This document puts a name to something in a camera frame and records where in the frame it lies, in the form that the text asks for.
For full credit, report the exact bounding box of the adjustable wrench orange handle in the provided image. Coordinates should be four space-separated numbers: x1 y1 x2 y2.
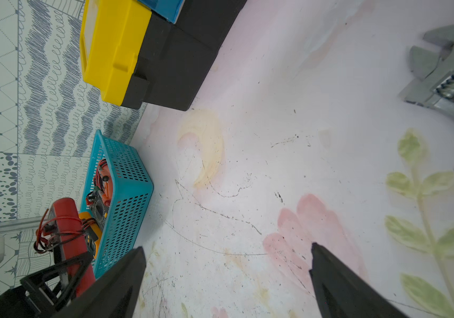
399 25 454 121

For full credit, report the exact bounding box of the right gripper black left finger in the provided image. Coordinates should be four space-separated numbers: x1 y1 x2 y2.
54 246 146 318

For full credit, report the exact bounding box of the yellow black toolbox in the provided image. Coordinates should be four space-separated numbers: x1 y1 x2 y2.
79 1 245 111

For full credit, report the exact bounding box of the teal plastic basket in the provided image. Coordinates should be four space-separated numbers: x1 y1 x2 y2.
82 130 154 279

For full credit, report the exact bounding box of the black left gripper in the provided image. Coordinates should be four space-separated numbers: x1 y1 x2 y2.
0 252 93 317

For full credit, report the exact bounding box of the red multimeter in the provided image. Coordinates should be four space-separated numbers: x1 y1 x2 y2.
33 197 96 297

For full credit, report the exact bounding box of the yellow multimeter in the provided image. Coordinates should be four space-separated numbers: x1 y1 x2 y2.
78 212 102 259

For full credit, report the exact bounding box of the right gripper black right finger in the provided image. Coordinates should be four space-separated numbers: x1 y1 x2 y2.
309 242 405 318

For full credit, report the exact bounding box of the orange multimeter with leads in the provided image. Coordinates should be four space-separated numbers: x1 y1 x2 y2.
93 159 114 207

